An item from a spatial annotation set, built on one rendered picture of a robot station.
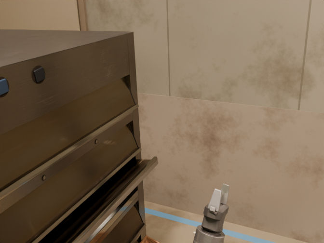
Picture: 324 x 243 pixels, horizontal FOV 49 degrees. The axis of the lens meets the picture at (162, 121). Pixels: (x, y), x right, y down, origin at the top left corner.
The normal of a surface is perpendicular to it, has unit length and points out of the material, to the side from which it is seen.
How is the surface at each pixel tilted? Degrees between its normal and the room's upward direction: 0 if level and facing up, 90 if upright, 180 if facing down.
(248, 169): 90
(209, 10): 90
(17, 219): 70
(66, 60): 90
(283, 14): 90
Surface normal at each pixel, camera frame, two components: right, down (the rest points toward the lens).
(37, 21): -0.44, 0.34
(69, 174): 0.85, -0.21
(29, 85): 0.91, 0.11
